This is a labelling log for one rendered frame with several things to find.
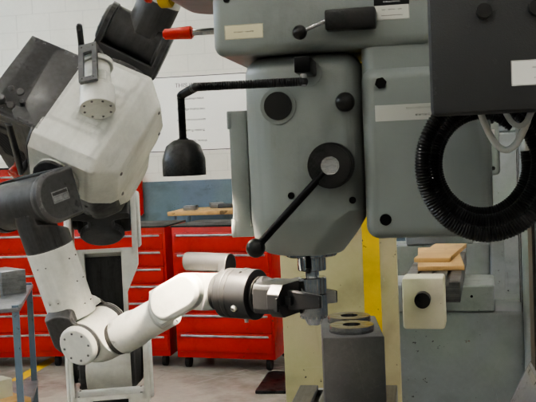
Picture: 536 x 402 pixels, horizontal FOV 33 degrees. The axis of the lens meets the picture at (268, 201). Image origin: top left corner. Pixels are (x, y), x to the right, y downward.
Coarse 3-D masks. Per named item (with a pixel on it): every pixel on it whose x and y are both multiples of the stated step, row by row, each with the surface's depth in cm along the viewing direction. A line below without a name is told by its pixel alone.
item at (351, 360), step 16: (336, 320) 187; (352, 320) 185; (368, 320) 189; (336, 336) 176; (352, 336) 175; (368, 336) 175; (336, 352) 175; (352, 352) 175; (368, 352) 175; (336, 368) 175; (352, 368) 175; (368, 368) 175; (384, 368) 175; (336, 384) 175; (352, 384) 175; (368, 384) 175; (384, 384) 175; (336, 400) 176; (352, 400) 175; (368, 400) 175; (384, 400) 175
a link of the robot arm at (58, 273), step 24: (72, 240) 171; (48, 264) 167; (72, 264) 169; (48, 288) 168; (72, 288) 169; (48, 312) 171; (72, 312) 169; (120, 312) 177; (72, 336) 167; (96, 336) 167; (72, 360) 169
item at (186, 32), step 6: (168, 30) 161; (174, 30) 161; (180, 30) 161; (186, 30) 160; (192, 30) 161; (198, 30) 161; (204, 30) 160; (210, 30) 160; (168, 36) 161; (174, 36) 161; (180, 36) 161; (186, 36) 161; (192, 36) 161
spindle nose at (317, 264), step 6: (300, 258) 149; (312, 258) 148; (318, 258) 148; (324, 258) 149; (300, 264) 149; (312, 264) 148; (318, 264) 148; (324, 264) 149; (300, 270) 149; (312, 270) 148; (318, 270) 148
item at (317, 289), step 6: (300, 288) 149; (306, 288) 148; (312, 288) 148; (318, 288) 148; (324, 288) 149; (318, 294) 148; (324, 294) 149; (324, 300) 149; (324, 306) 149; (300, 312) 150; (306, 312) 149; (312, 312) 148; (318, 312) 148; (324, 312) 149; (306, 318) 149; (312, 318) 148; (318, 318) 148
